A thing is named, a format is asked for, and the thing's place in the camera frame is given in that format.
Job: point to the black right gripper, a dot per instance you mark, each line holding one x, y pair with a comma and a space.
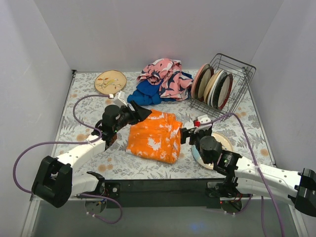
185, 135

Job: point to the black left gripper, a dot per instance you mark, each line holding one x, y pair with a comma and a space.
135, 112

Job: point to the white blue striped plate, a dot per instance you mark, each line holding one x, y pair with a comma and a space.
218, 89

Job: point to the tan bird pattern plate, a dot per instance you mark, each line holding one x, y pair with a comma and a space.
110, 82

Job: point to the blue and cream plate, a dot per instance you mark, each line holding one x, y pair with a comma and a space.
226, 145

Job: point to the red rimmed black plate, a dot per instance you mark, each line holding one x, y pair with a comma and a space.
225, 91

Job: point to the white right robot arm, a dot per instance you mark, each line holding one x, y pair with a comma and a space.
245, 176

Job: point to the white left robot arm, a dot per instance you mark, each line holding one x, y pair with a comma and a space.
55, 181

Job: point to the blue cloth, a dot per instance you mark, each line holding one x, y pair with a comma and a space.
145, 95

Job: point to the floral table mat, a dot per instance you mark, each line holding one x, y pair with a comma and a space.
84, 108

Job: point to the orange tie-dye folded shorts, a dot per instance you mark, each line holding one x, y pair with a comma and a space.
158, 138

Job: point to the pink plate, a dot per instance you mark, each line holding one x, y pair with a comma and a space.
193, 92

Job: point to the pink navy patterned cloth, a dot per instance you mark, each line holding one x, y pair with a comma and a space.
160, 68

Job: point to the yellow rimmed plate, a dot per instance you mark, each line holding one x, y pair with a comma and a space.
210, 85

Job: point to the brown rimmed cream plate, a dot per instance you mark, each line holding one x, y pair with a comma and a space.
203, 77

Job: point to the white blue rimmed plate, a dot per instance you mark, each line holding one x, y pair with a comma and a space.
212, 93

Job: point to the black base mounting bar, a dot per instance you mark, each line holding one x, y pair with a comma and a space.
170, 192

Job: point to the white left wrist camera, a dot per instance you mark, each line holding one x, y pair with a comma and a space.
119, 99

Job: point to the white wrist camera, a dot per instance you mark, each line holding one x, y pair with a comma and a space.
202, 121
119, 99

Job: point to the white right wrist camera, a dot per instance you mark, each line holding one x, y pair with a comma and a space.
202, 121

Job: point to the black wire dish rack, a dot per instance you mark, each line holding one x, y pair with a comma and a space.
243, 74

